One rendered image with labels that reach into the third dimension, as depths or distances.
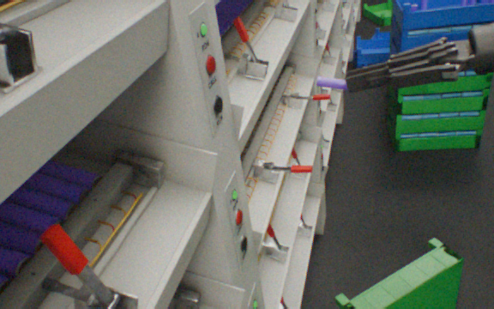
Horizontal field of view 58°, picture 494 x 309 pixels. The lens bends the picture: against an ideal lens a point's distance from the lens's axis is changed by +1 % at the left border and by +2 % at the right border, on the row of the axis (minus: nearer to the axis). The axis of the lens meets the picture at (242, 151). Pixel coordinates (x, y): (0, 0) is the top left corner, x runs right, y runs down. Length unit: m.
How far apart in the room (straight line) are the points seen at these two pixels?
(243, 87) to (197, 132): 0.24
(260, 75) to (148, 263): 0.37
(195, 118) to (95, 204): 0.11
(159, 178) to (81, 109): 0.18
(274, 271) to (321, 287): 0.44
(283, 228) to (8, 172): 0.76
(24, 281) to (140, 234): 0.10
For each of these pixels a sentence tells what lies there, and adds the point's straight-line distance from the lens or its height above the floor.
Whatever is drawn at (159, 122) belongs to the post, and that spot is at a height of 0.81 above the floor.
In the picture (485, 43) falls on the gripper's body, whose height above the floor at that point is 0.72.
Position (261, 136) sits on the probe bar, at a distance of 0.83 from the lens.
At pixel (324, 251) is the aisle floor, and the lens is 1.39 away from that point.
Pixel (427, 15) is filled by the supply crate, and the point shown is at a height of 0.52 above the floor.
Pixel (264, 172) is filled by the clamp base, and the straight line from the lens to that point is 0.76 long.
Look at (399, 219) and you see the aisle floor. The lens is 1.51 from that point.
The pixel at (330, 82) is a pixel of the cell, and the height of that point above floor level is 0.65.
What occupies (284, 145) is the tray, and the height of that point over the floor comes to 0.54.
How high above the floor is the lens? 1.00
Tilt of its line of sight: 32 degrees down
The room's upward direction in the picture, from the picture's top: 9 degrees counter-clockwise
